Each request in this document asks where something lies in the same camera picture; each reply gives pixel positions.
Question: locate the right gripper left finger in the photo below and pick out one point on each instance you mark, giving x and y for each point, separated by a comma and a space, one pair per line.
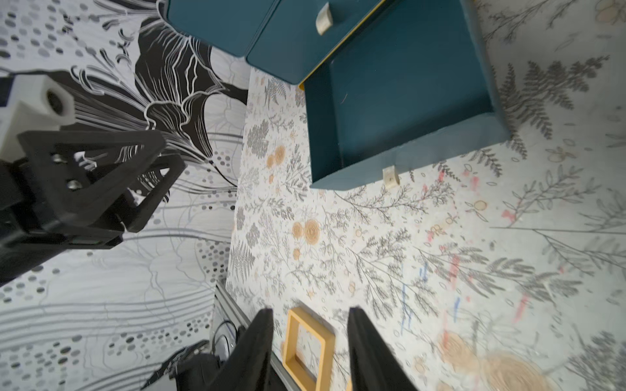
248, 367

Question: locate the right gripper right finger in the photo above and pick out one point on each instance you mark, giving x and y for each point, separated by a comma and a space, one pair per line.
372, 364

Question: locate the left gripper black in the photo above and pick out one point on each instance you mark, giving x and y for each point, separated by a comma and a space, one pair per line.
69, 186

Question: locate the yellow brooch box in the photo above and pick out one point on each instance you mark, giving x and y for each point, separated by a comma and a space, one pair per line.
299, 317

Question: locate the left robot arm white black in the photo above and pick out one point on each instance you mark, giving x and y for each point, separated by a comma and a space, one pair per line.
17, 259

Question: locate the aluminium rail frame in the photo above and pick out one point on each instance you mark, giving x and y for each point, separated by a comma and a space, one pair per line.
228, 317

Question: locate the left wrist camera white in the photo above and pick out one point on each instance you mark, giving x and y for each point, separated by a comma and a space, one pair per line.
31, 102

